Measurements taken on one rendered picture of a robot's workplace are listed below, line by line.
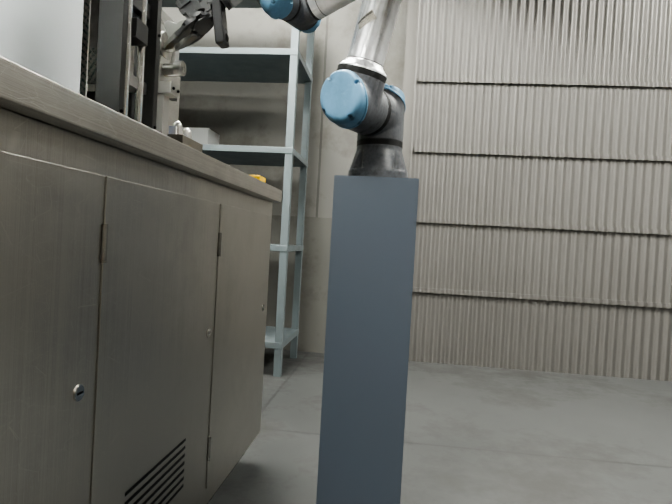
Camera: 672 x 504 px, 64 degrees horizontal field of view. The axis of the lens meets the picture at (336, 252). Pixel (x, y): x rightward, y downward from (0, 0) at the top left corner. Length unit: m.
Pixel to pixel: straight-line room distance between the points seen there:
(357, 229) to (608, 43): 2.89
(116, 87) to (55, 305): 0.53
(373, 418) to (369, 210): 0.49
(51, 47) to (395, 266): 0.88
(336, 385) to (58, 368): 0.72
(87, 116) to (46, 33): 0.63
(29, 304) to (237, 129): 3.15
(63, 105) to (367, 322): 0.83
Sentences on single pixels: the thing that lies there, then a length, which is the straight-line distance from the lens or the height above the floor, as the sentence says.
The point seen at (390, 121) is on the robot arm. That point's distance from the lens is 1.33.
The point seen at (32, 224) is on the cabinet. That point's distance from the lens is 0.70.
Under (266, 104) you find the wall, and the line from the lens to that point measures 3.75.
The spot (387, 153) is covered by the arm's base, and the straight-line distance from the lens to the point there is 1.32.
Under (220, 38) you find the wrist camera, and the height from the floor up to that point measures 1.26.
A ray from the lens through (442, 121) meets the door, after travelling 3.58.
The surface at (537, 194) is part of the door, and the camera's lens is 3.61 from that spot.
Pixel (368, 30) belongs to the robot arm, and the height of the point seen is 1.21.
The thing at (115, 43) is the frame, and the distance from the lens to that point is 1.17.
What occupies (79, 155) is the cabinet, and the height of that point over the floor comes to 0.83.
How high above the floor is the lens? 0.74
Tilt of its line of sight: 1 degrees down
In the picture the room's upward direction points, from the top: 3 degrees clockwise
